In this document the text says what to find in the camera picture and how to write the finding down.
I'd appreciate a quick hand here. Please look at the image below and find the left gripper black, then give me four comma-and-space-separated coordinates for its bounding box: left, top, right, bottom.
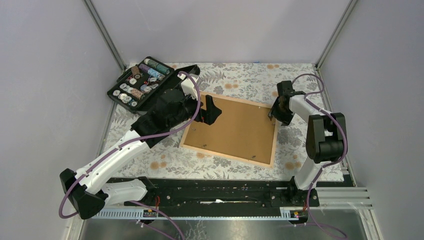
168, 87, 222, 129

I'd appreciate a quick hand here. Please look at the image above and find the brown frame backing board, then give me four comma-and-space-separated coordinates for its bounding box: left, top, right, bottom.
182, 94, 277, 165

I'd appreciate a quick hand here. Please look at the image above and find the wooden picture frame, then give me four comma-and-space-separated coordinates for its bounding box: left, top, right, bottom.
179, 91, 280, 169

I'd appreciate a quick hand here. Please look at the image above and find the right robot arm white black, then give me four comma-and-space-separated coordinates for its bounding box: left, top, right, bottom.
268, 80, 348, 206

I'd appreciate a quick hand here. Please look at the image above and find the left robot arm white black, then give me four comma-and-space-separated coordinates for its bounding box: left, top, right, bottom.
59, 89, 222, 220

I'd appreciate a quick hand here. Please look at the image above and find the light blue thread spool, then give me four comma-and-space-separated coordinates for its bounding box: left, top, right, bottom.
147, 68, 165, 80

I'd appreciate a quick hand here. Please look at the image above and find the teal thread spool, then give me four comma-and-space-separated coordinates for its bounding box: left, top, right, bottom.
143, 58, 171, 75

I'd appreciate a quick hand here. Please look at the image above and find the black sewing kit case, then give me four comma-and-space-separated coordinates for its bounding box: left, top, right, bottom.
106, 56, 201, 114

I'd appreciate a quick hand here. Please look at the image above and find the purple thread spool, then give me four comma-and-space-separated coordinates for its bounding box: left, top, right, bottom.
138, 63, 153, 76

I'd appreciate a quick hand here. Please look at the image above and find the brown thread spool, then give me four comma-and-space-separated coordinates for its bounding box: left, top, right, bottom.
130, 65, 142, 80

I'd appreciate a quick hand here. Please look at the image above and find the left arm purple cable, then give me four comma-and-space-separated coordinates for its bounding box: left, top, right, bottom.
58, 70, 202, 220

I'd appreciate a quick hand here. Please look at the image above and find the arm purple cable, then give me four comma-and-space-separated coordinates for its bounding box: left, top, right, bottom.
291, 73, 349, 240
58, 70, 202, 220

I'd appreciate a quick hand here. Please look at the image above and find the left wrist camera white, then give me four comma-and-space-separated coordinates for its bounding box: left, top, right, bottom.
177, 73, 198, 100

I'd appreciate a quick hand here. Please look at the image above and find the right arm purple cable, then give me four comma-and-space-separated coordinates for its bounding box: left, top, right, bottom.
291, 73, 349, 240

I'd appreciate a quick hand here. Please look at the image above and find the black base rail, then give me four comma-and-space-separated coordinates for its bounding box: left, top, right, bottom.
139, 177, 320, 216

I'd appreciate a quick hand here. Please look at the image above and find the right aluminium corner post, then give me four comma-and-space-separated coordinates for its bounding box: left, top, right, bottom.
315, 0, 358, 70

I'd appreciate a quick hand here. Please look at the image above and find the aluminium corner post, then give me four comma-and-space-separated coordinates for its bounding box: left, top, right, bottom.
82, 0, 126, 72
315, 0, 358, 70

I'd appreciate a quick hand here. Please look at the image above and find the grey slotted cable duct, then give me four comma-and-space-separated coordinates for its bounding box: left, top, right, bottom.
92, 208, 300, 221

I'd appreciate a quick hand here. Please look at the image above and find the left aluminium corner post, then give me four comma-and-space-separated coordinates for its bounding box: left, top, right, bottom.
82, 0, 126, 72

